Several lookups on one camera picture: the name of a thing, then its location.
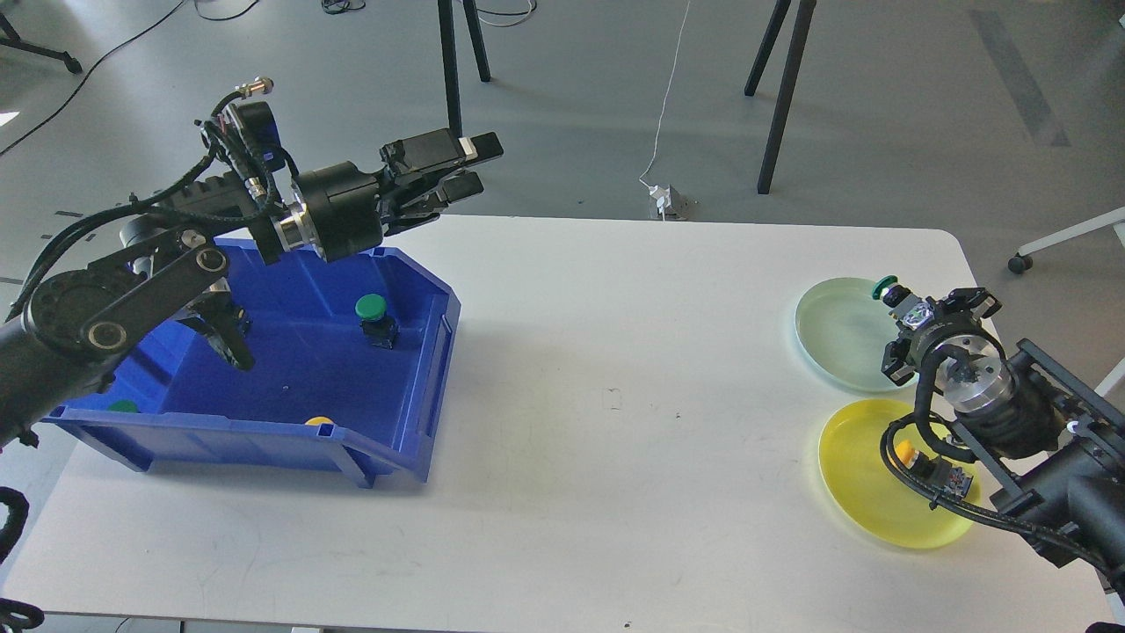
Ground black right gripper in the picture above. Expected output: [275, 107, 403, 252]
[881, 287, 1005, 386]

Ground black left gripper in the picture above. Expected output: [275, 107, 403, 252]
[275, 128, 504, 263]

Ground green push button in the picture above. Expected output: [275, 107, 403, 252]
[871, 275, 936, 331]
[353, 293, 399, 350]

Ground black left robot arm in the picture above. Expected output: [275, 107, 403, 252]
[1, 76, 504, 447]

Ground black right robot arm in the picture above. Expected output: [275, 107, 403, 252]
[871, 275, 1124, 594]

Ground light green plate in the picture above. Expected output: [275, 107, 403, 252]
[793, 277, 902, 394]

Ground green button at bin corner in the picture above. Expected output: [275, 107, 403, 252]
[107, 399, 140, 413]

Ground black stand legs left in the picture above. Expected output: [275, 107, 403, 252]
[435, 1, 492, 137]

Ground black stand legs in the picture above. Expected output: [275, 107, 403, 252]
[435, 1, 492, 137]
[744, 1, 818, 195]

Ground blue plastic bin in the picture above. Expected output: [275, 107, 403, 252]
[46, 239, 461, 488]

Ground white power adapter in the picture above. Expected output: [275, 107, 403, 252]
[648, 186, 689, 221]

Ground black stand legs right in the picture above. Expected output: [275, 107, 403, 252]
[744, 1, 818, 195]

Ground black tripod foot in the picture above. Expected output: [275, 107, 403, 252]
[1, 12, 83, 76]

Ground white cable on floor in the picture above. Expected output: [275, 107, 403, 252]
[638, 0, 693, 188]

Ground black floor cable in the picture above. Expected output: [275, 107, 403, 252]
[0, 0, 266, 159]

